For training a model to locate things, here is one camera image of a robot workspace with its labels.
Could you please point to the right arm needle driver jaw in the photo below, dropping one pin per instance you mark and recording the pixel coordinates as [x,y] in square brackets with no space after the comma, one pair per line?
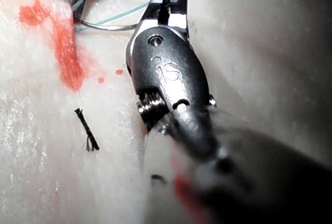
[180,3]
[153,11]

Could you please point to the right arm needle driver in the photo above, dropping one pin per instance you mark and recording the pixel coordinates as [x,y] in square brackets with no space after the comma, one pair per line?
[166,63]

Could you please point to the blue thread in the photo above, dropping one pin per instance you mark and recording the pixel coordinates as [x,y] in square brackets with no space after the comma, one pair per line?
[119,15]

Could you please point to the curved steel needle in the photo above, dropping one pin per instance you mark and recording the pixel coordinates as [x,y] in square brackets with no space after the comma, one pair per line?
[109,29]

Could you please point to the short black thread piece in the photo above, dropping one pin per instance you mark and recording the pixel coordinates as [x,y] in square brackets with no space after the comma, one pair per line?
[86,129]

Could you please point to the tissue pad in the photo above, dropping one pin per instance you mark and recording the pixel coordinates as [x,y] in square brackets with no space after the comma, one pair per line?
[39,104]

